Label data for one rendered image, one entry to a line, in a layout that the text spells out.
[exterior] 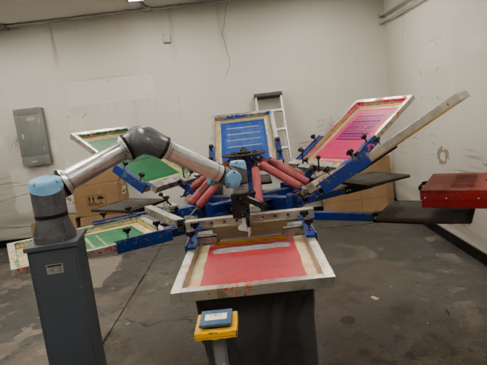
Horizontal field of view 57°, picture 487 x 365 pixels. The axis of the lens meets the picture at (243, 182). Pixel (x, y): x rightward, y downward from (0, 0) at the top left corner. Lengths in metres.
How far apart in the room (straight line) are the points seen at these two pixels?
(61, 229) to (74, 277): 0.18
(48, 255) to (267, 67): 4.90
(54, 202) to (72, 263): 0.23
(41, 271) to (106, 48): 5.01
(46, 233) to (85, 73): 4.97
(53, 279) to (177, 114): 4.72
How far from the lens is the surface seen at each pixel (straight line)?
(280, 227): 2.15
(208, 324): 1.43
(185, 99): 6.26
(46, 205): 1.74
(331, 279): 1.62
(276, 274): 1.77
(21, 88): 6.93
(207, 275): 1.84
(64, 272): 1.77
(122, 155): 1.91
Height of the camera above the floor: 1.60
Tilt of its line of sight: 9 degrees down
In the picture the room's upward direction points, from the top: 6 degrees counter-clockwise
